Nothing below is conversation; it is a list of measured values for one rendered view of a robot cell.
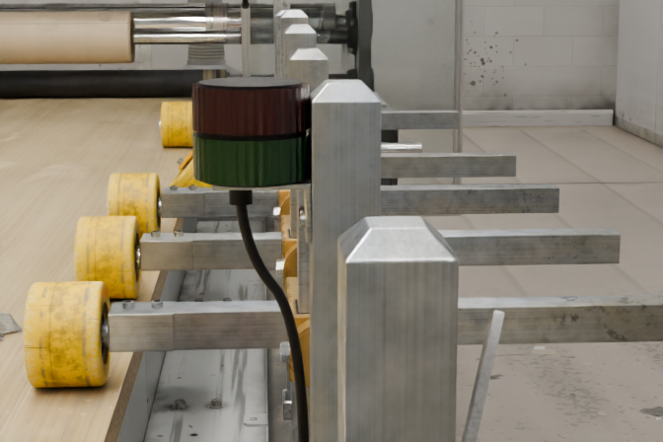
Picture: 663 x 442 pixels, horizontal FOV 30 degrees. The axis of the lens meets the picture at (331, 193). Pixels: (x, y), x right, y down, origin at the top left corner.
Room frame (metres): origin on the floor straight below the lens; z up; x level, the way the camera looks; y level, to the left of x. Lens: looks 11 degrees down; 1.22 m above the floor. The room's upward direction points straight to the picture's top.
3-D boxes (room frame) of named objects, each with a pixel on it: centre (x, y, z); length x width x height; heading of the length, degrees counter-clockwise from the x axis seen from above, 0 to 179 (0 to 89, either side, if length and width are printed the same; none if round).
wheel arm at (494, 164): (1.68, -0.07, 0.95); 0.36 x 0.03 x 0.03; 93
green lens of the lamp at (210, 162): (0.63, 0.04, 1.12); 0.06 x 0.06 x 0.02
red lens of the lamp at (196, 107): (0.63, 0.04, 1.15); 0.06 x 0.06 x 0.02
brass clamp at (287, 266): (1.15, 0.02, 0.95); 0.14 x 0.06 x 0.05; 3
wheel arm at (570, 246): (1.17, -0.03, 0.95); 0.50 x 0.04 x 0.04; 93
